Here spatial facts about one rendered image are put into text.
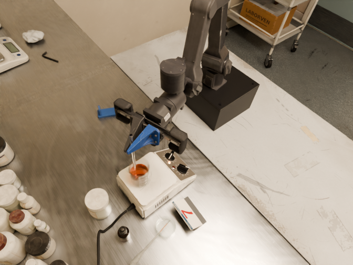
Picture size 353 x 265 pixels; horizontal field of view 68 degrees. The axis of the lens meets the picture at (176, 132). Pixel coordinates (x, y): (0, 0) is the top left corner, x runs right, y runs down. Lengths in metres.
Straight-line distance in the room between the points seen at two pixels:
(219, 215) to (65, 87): 0.73
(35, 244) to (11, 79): 0.68
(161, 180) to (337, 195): 0.56
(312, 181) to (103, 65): 0.89
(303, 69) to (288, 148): 2.05
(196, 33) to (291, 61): 2.43
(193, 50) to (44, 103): 0.62
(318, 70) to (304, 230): 2.34
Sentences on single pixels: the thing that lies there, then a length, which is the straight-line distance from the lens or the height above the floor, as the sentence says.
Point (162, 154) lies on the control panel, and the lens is 0.79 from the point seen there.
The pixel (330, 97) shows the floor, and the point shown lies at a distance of 2.81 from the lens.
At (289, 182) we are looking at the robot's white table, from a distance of 0.91.
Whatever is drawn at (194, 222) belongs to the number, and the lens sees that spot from 0.75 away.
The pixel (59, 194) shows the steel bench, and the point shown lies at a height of 0.90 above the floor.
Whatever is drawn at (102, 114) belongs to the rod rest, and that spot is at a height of 0.91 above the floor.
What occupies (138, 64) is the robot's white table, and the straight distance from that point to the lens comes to 1.15.
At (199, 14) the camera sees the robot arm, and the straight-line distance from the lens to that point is 0.63.
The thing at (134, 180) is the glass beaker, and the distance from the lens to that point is 0.68.
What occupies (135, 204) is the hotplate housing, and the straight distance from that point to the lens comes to 0.73.
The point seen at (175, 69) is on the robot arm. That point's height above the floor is 1.26.
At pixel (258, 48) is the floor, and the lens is 3.03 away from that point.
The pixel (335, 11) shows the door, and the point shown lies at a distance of 3.54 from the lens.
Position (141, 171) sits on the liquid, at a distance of 0.68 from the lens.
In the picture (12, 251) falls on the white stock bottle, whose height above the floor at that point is 0.97.
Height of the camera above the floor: 1.63
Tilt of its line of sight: 53 degrees down
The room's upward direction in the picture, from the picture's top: 7 degrees clockwise
